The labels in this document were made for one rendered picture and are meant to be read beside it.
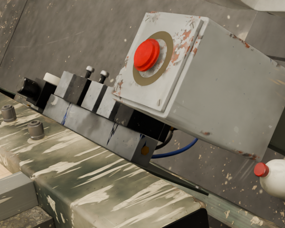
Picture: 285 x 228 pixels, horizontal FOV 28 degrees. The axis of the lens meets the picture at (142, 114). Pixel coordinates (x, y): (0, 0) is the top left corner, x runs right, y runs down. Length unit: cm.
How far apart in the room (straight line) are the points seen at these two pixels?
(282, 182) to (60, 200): 83
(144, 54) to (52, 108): 61
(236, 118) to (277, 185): 83
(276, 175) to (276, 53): 35
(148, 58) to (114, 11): 211
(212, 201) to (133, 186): 85
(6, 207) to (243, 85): 38
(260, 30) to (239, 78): 104
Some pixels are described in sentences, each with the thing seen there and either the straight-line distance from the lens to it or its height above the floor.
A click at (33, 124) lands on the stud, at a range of 94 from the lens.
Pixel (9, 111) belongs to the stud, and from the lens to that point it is 105.
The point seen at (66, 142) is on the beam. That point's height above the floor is 84.
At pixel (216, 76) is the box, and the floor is 88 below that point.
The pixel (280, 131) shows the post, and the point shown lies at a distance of 77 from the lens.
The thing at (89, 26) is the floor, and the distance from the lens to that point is 288.
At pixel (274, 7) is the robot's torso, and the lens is 140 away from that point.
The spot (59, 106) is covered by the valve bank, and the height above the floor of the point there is 74.
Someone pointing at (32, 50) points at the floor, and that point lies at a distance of 334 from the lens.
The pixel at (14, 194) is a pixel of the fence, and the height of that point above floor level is 92.
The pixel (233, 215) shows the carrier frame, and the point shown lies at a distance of 151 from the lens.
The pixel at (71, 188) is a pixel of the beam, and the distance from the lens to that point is 76.
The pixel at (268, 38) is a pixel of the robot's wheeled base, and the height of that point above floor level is 17.
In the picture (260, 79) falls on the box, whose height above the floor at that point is 82.
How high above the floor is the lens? 129
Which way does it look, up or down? 35 degrees down
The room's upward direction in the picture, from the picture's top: 65 degrees counter-clockwise
